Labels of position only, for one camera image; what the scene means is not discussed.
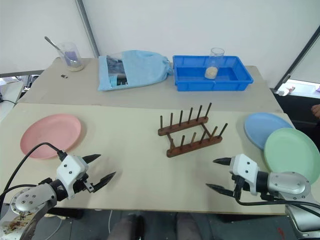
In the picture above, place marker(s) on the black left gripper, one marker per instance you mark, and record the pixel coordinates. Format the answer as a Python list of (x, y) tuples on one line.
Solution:
[(81, 185)]

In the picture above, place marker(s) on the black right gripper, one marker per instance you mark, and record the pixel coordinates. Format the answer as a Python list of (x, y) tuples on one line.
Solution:
[(238, 186)]

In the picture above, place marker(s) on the wooden dish rack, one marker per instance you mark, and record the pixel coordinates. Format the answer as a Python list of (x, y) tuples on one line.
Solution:
[(195, 147)]

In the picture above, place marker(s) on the red plastic plate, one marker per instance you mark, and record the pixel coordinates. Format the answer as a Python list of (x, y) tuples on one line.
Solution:
[(50, 135)]

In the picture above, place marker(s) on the blue plastic plate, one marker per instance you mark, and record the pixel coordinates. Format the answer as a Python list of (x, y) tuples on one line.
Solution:
[(262, 127)]

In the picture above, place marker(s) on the green plastic plate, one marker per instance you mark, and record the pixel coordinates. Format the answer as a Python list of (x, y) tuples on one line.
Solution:
[(292, 152)]

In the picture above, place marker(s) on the blue plastic bin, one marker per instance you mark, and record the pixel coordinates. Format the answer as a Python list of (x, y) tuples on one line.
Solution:
[(190, 85)]

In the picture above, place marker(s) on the small black clip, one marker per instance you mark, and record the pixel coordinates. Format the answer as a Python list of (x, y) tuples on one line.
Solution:
[(64, 76)]

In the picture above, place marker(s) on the clear glass beaker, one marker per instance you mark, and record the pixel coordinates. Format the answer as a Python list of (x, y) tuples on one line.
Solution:
[(211, 72)]

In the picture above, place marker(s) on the clear beaker with purple label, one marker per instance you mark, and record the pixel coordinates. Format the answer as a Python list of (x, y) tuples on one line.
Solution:
[(72, 62)]

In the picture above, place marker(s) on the bystander skin-coloured limb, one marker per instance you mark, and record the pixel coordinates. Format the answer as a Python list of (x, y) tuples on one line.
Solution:
[(316, 109)]

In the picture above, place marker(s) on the white side desk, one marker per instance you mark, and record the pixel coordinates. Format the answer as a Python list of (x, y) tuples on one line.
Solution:
[(10, 92)]

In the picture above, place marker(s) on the metal spoon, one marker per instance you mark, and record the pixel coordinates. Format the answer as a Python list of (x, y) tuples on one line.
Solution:
[(51, 42)]

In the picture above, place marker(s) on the dark slanted pole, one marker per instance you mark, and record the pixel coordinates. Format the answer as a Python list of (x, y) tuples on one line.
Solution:
[(297, 60)]

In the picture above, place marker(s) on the grey metal pole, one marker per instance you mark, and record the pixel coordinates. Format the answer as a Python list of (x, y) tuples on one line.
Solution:
[(87, 27)]

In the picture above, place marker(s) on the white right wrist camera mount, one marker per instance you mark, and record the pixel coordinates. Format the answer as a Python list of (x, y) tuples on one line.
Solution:
[(243, 170)]

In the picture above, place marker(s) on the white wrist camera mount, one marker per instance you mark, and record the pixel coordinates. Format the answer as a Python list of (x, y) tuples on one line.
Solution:
[(243, 170), (70, 170)]

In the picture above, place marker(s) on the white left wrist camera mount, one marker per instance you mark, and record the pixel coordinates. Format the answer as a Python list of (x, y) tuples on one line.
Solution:
[(70, 170)]

